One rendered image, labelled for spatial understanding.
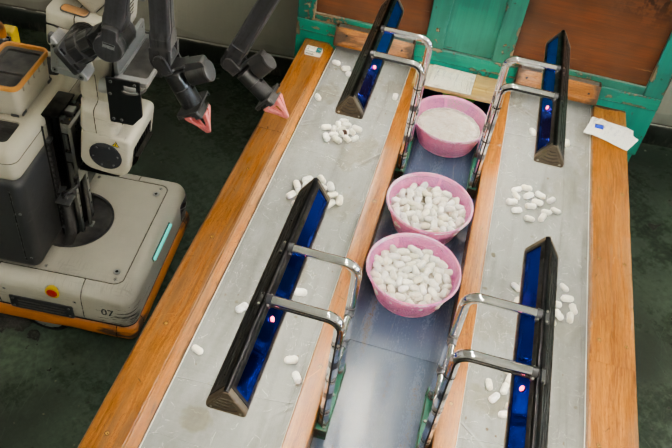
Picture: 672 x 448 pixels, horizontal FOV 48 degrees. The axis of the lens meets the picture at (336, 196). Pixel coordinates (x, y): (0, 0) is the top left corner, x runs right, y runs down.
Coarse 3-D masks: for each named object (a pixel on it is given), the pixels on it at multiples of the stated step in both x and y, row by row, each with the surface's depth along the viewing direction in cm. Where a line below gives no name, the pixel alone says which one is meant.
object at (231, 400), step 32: (320, 192) 183; (288, 224) 175; (320, 224) 180; (288, 256) 165; (256, 288) 164; (288, 288) 163; (256, 320) 151; (256, 352) 149; (224, 384) 141; (256, 384) 147
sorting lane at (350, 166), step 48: (336, 96) 270; (384, 96) 273; (288, 144) 248; (336, 144) 251; (336, 240) 220; (240, 288) 204; (288, 336) 194; (192, 384) 181; (288, 384) 184; (192, 432) 172; (240, 432) 174
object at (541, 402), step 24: (528, 264) 176; (552, 264) 175; (528, 288) 170; (552, 288) 169; (552, 312) 166; (528, 336) 159; (552, 336) 161; (528, 360) 154; (552, 360) 158; (528, 384) 149; (528, 408) 144; (528, 432) 140
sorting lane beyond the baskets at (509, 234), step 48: (528, 96) 283; (528, 144) 262; (576, 144) 265; (576, 192) 246; (528, 240) 228; (576, 240) 230; (480, 288) 212; (576, 288) 216; (480, 336) 200; (576, 336) 204; (480, 384) 190; (576, 384) 193; (480, 432) 180; (576, 432) 183
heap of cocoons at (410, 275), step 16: (384, 256) 217; (400, 256) 219; (416, 256) 218; (432, 256) 219; (384, 272) 213; (400, 272) 215; (416, 272) 214; (432, 272) 217; (448, 272) 215; (384, 288) 209; (400, 288) 209; (416, 288) 210; (432, 288) 210; (448, 288) 212
